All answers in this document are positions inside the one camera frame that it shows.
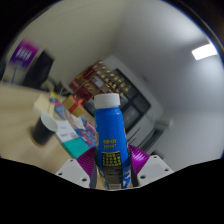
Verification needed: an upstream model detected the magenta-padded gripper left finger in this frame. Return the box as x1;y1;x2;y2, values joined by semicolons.
54;146;98;189

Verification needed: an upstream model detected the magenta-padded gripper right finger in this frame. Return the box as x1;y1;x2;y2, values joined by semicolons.
128;143;174;188

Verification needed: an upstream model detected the blue white-capped drink bottle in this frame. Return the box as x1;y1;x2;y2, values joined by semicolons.
93;93;132;192

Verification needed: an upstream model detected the teal book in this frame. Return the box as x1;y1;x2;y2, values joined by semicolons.
62;137;91;159

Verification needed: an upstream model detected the colourful printed magazine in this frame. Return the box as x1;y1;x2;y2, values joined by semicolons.
49;91;98;148

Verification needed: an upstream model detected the black mug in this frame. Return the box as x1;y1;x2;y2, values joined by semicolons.
30;112;59;147

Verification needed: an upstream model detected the black-framed glass door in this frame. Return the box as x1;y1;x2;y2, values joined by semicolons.
109;68;152;134

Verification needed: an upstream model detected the yellow red-ribboned gift box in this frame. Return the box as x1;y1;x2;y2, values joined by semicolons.
62;94;85;118

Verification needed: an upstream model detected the wooden shelf unit with trophies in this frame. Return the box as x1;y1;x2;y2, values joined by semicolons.
69;59;133;101

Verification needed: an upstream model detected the black office chair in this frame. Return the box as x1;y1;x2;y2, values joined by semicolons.
22;49;55;90

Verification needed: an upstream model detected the white ceiling light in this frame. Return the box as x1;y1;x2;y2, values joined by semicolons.
191;43;218;62

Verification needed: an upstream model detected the purple sign board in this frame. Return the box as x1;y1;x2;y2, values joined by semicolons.
9;38;40;69

